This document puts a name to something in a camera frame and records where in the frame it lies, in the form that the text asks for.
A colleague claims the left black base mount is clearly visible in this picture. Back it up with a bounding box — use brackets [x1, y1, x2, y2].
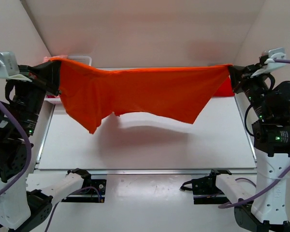
[62, 168, 107, 203]

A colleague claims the pink t shirt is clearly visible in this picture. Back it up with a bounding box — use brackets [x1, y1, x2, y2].
[43, 55, 68, 62]

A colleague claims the magenta t shirt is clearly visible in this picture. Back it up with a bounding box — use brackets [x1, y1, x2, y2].
[46, 95, 60, 99]

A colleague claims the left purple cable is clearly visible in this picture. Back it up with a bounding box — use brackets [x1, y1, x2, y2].
[0, 91, 100, 232]

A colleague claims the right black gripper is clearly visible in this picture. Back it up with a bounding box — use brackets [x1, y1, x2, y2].
[227, 62, 270, 116]

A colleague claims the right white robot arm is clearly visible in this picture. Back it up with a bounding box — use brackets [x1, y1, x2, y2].
[207, 65, 290, 232]

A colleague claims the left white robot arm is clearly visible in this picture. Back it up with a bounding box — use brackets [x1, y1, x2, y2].
[0, 60, 91, 232]

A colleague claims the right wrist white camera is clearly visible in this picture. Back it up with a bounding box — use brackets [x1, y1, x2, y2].
[251, 47, 286, 78]

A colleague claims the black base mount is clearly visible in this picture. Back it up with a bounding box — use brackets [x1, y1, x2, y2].
[180, 169, 232, 205]
[62, 168, 107, 203]

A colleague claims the wrist white camera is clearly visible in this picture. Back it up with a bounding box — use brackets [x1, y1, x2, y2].
[0, 52, 32, 82]
[251, 47, 286, 78]

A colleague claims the folded red t shirt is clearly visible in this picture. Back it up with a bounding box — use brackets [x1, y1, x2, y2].
[213, 77, 234, 97]

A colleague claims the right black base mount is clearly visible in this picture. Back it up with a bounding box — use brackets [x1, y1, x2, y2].
[180, 169, 232, 205]

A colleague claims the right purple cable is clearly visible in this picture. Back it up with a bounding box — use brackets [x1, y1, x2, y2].
[193, 58, 290, 209]

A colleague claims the white plastic basket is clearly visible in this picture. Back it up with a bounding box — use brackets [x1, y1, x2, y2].
[45, 55, 94, 107]

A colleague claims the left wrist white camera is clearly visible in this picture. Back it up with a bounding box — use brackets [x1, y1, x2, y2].
[0, 52, 32, 82]

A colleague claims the purple cable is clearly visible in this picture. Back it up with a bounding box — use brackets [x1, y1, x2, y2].
[193, 58, 290, 209]
[0, 91, 100, 232]

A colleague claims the orange t shirt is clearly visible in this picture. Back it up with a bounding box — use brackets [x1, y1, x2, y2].
[63, 64, 229, 133]

